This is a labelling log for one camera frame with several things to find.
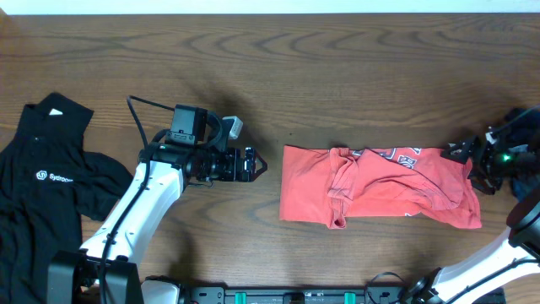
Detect red orange t-shirt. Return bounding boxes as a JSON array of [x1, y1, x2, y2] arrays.
[[279, 146, 482, 230]]

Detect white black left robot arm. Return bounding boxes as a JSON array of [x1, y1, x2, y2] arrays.
[[46, 105, 267, 303]]

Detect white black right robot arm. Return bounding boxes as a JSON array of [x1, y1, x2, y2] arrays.
[[398, 131, 539, 303]]

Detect dark blue jeans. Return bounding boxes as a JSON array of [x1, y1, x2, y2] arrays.
[[505, 108, 539, 201]]

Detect black polo shirt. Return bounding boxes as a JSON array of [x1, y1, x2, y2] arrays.
[[1, 93, 132, 303]]

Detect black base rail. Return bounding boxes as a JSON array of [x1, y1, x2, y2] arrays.
[[138, 276, 507, 304]]

